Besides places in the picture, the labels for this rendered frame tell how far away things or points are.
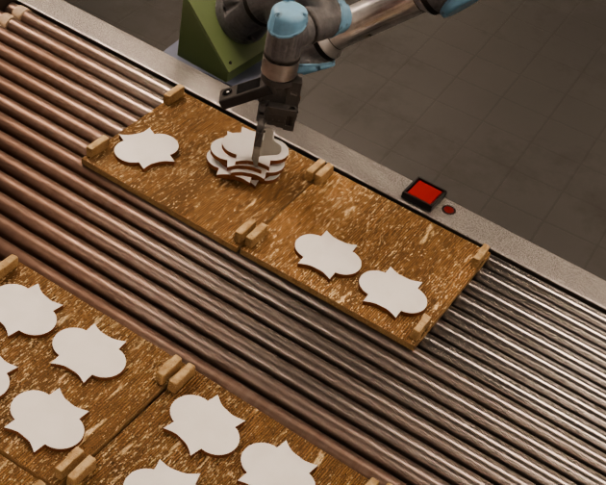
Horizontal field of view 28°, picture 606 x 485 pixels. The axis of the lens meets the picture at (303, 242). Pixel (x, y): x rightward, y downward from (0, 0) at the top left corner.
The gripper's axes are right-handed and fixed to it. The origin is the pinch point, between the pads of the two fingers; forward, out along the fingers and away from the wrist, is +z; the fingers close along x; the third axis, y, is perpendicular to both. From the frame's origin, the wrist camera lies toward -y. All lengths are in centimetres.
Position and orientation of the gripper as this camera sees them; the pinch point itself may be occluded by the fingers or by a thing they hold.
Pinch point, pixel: (255, 147)
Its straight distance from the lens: 261.9
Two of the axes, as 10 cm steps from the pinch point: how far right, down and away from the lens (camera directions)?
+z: -1.6, 7.3, 6.6
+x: 0.7, -6.6, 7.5
